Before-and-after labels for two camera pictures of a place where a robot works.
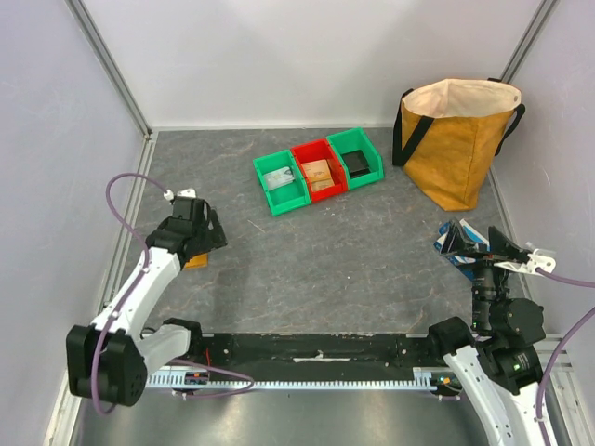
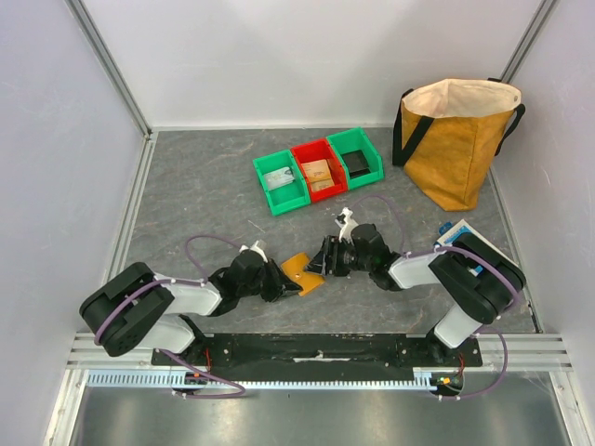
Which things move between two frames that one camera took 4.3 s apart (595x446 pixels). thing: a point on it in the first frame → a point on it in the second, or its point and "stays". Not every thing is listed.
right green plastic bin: x=363 y=164 stays
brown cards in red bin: x=319 y=175 stays
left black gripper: x=213 y=239 → x=281 y=286
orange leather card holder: x=201 y=260 → x=294 y=267
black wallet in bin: x=356 y=163 stays
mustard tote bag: x=446 y=134 stays
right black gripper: x=482 y=254 → x=331 y=255
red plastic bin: x=321 y=168 stays
